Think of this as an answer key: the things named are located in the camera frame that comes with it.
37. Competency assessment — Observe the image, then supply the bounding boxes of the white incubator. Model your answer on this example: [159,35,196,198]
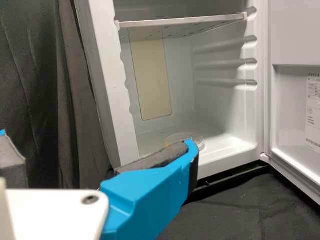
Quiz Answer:
[73,0,270,181]

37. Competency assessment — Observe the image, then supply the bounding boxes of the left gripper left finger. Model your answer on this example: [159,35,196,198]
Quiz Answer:
[0,128,28,190]

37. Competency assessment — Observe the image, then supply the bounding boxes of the incubator door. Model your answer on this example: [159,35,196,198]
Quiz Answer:
[259,0,320,206]

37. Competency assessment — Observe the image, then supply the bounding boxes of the petri dish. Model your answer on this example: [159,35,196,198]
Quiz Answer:
[164,131,207,151]

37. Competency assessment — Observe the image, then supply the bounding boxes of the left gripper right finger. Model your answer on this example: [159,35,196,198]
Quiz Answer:
[99,138,200,240]

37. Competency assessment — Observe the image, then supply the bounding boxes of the black platform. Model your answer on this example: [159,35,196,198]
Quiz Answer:
[106,159,273,196]

